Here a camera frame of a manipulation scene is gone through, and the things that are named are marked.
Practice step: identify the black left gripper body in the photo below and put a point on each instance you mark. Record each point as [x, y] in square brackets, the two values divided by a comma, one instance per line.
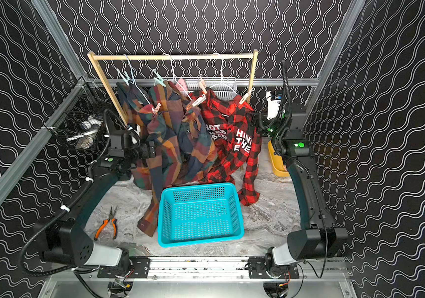
[149, 149]

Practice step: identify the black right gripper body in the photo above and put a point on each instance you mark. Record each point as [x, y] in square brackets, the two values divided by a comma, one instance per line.
[277, 148]

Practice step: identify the beige clothespin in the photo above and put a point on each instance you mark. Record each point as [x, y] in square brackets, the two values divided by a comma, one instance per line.
[202, 85]
[247, 96]

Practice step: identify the red black plaid shirt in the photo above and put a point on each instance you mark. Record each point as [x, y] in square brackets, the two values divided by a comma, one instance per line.
[232, 126]

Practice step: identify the white wire hanger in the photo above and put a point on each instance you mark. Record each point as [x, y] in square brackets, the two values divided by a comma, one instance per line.
[223, 64]

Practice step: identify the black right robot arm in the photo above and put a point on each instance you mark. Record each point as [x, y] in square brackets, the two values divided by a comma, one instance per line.
[319, 236]

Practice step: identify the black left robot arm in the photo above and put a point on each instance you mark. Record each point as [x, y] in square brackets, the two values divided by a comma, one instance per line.
[61, 239]

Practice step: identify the white hanger left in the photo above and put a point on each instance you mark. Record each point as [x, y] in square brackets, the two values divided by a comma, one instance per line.
[133, 80]

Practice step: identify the pink clothespin on hanger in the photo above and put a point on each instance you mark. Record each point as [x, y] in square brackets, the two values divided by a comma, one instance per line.
[181, 85]

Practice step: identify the white hanger middle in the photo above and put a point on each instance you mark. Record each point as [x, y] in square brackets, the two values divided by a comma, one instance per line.
[173, 72]

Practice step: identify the multicolour plaid shirt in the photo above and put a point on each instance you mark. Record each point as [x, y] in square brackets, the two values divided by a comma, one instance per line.
[185, 150]

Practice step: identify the pink clothespin on shirt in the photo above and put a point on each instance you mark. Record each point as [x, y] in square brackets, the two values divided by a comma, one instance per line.
[156, 109]

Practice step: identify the yellow plastic tray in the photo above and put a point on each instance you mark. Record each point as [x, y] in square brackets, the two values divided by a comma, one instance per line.
[278, 167]

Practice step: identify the white clothespin on shirt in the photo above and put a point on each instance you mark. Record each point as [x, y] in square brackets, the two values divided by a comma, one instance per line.
[198, 100]

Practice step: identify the wooden clothes rack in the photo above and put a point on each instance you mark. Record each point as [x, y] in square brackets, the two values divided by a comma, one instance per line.
[94, 60]

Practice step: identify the green clothespin middle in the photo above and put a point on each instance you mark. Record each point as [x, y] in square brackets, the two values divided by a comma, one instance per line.
[158, 79]

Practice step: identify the green clothespin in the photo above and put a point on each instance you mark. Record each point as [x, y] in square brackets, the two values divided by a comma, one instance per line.
[158, 79]
[123, 76]

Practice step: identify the green clothespin left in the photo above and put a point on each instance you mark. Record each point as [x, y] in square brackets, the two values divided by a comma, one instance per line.
[123, 76]

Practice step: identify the teal plastic basket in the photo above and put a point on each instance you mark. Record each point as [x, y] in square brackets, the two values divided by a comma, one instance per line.
[199, 214]

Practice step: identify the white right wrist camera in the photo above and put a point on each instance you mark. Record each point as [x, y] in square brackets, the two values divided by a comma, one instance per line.
[273, 102]

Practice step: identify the white wire mesh basket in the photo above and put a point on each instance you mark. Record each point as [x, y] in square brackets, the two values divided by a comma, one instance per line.
[224, 88]

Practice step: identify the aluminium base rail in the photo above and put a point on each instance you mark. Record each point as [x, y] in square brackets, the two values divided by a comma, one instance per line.
[223, 270]

